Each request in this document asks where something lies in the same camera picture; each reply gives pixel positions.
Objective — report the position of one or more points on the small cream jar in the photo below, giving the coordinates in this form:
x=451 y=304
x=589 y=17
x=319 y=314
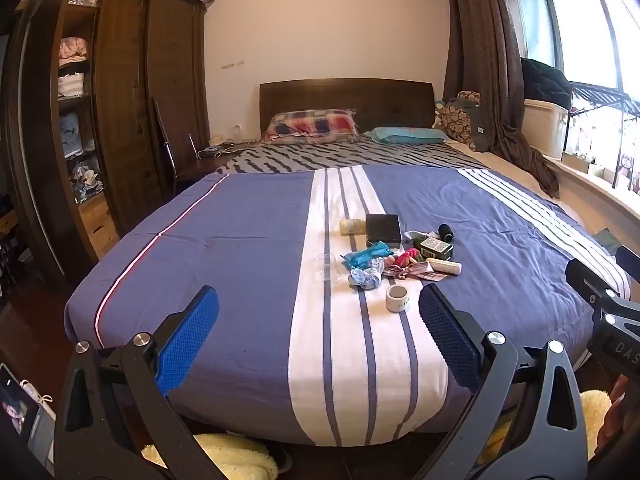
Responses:
x=352 y=226

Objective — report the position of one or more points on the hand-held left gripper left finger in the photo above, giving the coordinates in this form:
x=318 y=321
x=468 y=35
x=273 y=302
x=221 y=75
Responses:
x=187 y=340

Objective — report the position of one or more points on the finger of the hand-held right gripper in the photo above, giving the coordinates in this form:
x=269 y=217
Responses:
x=631 y=256
x=587 y=277

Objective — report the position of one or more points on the stuffed monkey toy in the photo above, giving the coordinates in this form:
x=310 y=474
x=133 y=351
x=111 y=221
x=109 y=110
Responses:
x=629 y=167

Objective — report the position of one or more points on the white storage box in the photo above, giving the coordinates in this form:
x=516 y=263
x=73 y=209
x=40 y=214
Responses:
x=545 y=127

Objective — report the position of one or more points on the wooden headboard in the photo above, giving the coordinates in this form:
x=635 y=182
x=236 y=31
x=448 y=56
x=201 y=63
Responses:
x=345 y=97

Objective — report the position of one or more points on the black thread spool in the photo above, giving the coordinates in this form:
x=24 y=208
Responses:
x=446 y=233

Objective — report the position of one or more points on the yellow fluffy rug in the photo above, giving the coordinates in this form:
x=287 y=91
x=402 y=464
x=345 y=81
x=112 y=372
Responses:
x=235 y=457

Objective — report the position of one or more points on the mixed folded clothes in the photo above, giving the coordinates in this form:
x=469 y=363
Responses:
x=86 y=177

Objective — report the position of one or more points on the brown patterned cushion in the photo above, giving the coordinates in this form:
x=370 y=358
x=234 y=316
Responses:
x=457 y=117

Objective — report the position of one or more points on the black drying rack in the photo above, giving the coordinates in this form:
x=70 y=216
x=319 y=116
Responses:
x=607 y=97

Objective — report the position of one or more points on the brown curtain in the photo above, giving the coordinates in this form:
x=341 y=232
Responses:
x=480 y=50

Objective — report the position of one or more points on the blue white striped blanket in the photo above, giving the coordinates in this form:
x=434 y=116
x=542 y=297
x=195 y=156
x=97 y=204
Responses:
x=240 y=260

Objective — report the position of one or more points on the teal pillow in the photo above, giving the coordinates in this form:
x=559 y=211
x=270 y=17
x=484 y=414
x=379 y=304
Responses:
x=405 y=135

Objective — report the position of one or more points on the plaid pillow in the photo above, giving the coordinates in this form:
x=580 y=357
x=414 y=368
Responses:
x=312 y=125

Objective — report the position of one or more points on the white tape roll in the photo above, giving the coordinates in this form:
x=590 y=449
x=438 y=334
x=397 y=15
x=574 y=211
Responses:
x=395 y=304

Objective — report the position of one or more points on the dark wooden nightstand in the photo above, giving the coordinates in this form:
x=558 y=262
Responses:
x=205 y=165

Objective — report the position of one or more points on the window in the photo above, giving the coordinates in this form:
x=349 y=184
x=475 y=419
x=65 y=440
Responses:
x=580 y=20

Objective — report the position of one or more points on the grey patterned bedsheet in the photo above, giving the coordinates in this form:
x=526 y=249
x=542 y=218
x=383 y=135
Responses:
x=350 y=157

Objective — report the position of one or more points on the person's right hand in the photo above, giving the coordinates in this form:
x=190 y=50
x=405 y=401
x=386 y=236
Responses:
x=622 y=412

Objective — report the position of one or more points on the white folded clothes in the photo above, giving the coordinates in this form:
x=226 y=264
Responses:
x=71 y=85

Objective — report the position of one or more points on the wooden wardrobe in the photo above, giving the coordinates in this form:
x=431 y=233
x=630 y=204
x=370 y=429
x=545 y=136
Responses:
x=145 y=85

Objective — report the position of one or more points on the white tube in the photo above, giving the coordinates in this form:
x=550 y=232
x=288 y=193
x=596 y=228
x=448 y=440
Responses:
x=444 y=267

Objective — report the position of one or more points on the blue plastic packet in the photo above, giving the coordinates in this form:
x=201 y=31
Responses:
x=365 y=256

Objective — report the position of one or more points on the black quilted jacket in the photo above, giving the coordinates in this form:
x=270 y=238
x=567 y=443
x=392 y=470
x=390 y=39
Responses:
x=545 y=82

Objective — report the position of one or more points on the metal frame chair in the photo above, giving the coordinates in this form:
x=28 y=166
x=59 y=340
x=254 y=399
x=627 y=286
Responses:
x=166 y=145

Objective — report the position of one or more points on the dark green box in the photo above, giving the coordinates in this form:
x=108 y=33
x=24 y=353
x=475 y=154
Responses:
x=436 y=248

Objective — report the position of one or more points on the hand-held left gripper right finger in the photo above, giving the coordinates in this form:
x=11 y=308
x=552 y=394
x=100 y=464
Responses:
x=447 y=340

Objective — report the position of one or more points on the black square box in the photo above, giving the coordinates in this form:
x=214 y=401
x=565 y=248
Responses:
x=383 y=230

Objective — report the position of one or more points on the light blue folded clothes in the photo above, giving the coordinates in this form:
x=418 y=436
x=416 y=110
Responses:
x=75 y=132

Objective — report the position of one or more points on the clear plastic container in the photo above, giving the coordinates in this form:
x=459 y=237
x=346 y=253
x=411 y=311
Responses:
x=330 y=270

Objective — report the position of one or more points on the pink folded clothes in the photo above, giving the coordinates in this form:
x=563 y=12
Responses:
x=74 y=50

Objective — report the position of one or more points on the striped ribbon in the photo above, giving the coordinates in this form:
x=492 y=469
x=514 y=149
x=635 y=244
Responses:
x=412 y=271

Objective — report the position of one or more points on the colourful pipe cleaner garland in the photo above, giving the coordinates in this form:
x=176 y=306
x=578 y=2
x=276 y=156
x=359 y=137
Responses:
x=404 y=258

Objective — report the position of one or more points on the tablet on stand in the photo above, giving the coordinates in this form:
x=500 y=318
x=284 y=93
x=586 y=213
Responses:
x=22 y=415

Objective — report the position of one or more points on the blue white wrapper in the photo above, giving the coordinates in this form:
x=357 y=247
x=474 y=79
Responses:
x=365 y=276

